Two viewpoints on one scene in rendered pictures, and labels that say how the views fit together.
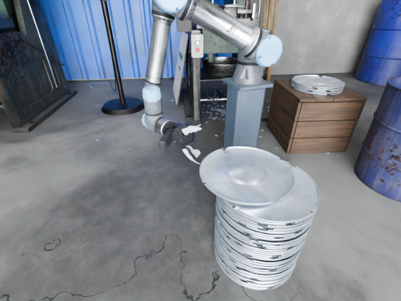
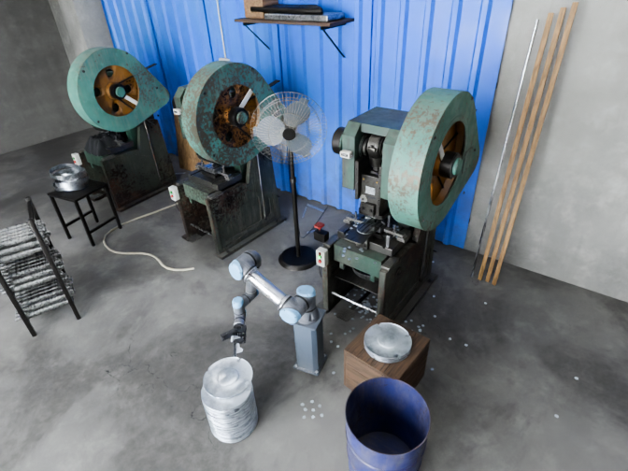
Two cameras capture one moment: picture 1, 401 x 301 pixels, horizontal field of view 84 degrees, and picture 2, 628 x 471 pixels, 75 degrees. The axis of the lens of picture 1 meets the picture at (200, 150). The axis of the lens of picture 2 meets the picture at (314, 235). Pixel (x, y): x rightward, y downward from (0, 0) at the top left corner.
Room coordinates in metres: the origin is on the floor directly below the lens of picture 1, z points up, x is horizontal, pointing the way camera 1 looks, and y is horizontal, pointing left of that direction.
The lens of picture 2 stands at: (-0.15, -1.64, 2.34)
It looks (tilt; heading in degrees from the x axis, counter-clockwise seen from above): 33 degrees down; 45
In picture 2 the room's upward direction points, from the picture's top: 3 degrees counter-clockwise
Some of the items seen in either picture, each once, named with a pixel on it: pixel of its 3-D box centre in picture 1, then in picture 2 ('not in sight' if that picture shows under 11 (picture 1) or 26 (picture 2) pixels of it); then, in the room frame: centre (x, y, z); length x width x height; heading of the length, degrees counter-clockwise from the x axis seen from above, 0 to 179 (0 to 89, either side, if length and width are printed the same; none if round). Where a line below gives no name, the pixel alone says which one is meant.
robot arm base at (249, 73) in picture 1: (248, 70); (306, 310); (1.15, -0.24, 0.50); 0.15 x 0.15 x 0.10
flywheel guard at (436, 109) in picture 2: not in sight; (435, 153); (2.07, -0.50, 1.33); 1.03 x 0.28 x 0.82; 7
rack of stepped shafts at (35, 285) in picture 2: not in sight; (29, 267); (0.08, 1.72, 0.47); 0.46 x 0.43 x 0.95; 167
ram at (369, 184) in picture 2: not in sight; (373, 192); (1.88, -0.18, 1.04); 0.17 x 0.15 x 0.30; 7
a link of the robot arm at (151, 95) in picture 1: (152, 99); (239, 304); (0.94, 0.21, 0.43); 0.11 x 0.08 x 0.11; 12
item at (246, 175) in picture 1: (245, 171); (228, 377); (0.56, -0.14, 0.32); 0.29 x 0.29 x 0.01
